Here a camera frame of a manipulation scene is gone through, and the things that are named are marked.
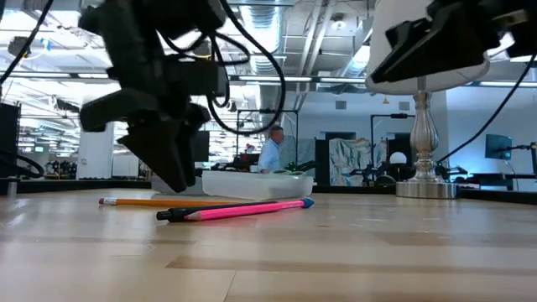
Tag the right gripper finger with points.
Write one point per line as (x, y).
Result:
(436, 65)
(461, 33)

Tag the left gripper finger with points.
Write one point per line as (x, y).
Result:
(159, 159)
(195, 126)

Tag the orange pencil pink eraser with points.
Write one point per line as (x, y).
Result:
(168, 202)

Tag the black pen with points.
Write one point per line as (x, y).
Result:
(172, 215)

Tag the clear plastic supply box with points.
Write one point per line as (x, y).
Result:
(251, 186)

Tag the pink pencil blue eraser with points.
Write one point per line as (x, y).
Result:
(251, 209)

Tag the red black background robot arm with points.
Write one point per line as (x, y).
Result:
(245, 161)

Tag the black background robot arm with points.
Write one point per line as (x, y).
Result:
(304, 165)

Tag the black computer monitor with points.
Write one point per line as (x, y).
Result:
(202, 147)

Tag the white cabinet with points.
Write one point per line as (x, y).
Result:
(126, 165)

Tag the white pillar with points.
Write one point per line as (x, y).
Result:
(96, 155)

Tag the white shade silver table lamp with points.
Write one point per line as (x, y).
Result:
(424, 134)

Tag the person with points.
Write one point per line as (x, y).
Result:
(270, 155)

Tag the white globe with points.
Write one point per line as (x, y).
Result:
(398, 158)

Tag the blue lit monitor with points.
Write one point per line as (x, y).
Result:
(498, 147)

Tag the pale patterned cloth panel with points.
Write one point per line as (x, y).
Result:
(348, 163)

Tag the black cabinet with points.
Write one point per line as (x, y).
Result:
(8, 134)

